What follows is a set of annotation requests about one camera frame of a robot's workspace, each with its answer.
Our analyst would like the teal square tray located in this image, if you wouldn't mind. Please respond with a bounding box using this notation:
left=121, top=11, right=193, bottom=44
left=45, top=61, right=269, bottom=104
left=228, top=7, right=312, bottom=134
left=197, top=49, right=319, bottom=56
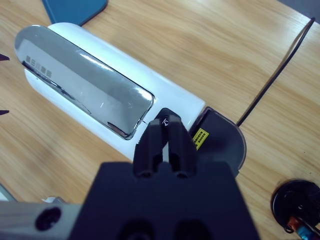
left=41, top=0, right=110, bottom=27

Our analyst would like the orange coffee capsule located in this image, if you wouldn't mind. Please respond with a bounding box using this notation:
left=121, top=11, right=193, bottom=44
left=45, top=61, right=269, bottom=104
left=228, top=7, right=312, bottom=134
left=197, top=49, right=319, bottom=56
left=286, top=216, right=302, bottom=232

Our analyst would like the black machine power cord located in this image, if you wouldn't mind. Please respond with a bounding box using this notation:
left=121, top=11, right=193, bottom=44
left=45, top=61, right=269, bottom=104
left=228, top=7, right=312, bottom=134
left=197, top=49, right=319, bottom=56
left=235, top=16, right=316, bottom=128

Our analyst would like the white capsule coffee machine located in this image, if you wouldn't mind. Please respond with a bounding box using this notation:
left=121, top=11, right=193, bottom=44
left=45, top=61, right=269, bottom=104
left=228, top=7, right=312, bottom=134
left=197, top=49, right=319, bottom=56
left=13, top=21, right=247, bottom=180

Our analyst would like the black capsule holder with rods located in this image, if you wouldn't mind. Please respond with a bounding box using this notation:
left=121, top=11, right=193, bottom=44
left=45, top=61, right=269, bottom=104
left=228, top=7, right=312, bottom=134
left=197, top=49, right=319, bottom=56
left=271, top=179, right=320, bottom=240

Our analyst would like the blue coffee capsule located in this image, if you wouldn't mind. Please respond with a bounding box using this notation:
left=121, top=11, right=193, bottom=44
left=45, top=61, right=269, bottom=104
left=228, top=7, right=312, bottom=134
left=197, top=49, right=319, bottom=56
left=297, top=223, right=315, bottom=240

